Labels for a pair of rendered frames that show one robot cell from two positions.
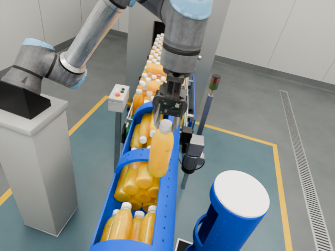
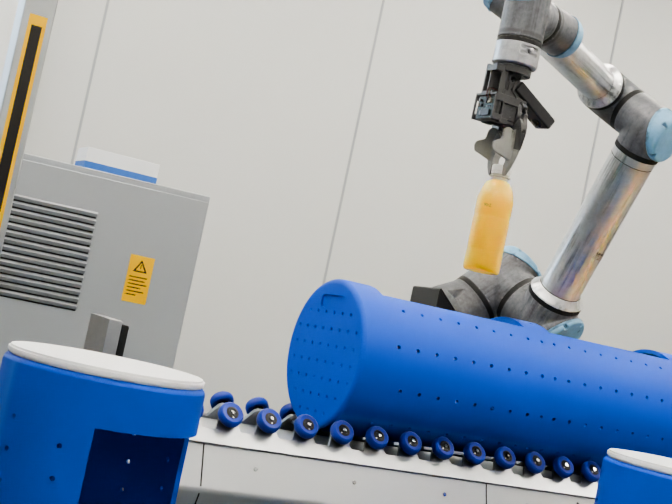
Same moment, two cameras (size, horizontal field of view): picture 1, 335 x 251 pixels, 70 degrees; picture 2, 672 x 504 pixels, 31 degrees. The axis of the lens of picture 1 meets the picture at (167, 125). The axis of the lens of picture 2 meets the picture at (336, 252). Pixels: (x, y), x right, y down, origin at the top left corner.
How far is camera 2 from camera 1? 2.27 m
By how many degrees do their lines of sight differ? 71
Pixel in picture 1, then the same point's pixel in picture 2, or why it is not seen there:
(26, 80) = (459, 294)
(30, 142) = not seen: hidden behind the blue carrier
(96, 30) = (592, 204)
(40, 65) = (495, 283)
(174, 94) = (491, 87)
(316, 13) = not seen: outside the picture
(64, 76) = (525, 312)
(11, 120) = not seen: hidden behind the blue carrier
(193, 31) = (512, 12)
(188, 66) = (507, 51)
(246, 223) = (628, 489)
